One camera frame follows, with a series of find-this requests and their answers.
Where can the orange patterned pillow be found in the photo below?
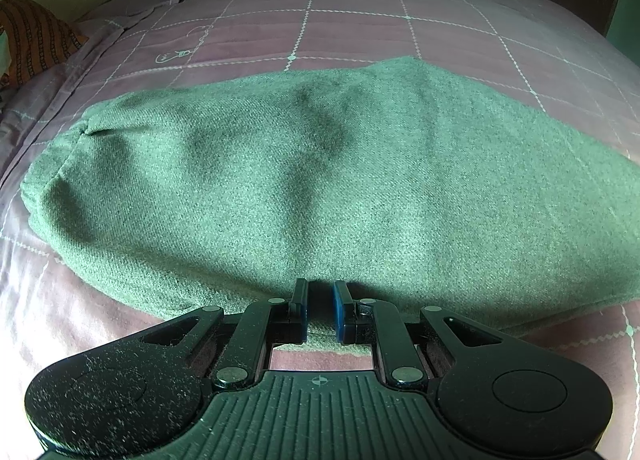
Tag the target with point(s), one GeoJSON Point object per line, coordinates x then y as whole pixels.
{"type": "Point", "coordinates": [35, 35]}

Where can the pink checkered bed cover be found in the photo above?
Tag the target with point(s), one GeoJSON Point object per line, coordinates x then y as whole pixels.
{"type": "Point", "coordinates": [350, 25]}

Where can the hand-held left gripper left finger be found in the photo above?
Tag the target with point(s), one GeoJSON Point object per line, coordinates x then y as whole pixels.
{"type": "Point", "coordinates": [300, 312]}

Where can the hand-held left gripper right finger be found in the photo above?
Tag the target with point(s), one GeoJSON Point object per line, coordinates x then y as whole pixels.
{"type": "Point", "coordinates": [342, 312]}

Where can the green towel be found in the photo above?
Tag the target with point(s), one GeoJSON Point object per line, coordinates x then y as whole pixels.
{"type": "Point", "coordinates": [320, 165]}

